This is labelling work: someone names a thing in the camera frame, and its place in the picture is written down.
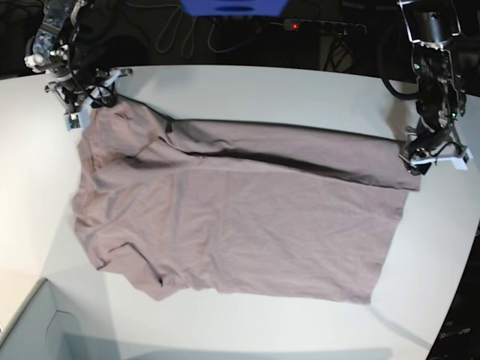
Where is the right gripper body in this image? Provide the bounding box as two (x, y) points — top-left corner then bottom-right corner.
(52, 73), (116, 113)

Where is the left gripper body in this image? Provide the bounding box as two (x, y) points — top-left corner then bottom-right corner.
(399, 127), (462, 176)

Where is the pink t-shirt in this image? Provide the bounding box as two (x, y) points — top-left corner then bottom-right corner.
(73, 99), (420, 304)

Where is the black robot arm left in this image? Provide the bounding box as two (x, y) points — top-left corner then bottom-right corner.
(377, 1), (472, 176)

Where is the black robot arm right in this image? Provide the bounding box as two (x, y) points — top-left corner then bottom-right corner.
(24, 1), (116, 115)

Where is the blue box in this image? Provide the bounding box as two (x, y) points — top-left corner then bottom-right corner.
(181, 0), (288, 17)

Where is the black power strip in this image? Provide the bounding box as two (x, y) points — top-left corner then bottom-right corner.
(282, 19), (368, 36)

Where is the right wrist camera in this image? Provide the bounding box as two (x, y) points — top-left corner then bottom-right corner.
(43, 67), (134, 131)

